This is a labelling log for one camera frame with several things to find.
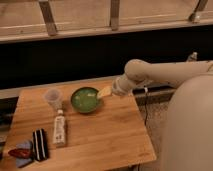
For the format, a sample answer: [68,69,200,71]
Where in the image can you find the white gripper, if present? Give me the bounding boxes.
[97,75,136,99]

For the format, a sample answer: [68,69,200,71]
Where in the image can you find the green ceramic bowl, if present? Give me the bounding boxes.
[70,87,102,114]

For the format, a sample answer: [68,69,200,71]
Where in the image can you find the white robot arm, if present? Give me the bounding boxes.
[98,59,213,171]

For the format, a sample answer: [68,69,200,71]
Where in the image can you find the wooden table board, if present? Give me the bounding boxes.
[0,83,156,171]

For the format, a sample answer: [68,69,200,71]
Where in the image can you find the clear plastic cup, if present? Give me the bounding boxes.
[44,88,62,111]

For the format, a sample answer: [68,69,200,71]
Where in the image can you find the white tube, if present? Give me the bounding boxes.
[53,109,66,146]

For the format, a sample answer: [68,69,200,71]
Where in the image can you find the black white striped box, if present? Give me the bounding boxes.
[33,129,49,162]

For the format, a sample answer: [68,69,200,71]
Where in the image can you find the small clear bottle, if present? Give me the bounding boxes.
[187,52,198,62]

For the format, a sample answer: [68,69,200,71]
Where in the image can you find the red brown pouch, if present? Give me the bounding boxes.
[8,148,33,159]

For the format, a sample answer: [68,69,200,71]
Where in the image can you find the metal window frame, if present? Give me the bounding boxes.
[0,0,213,43]

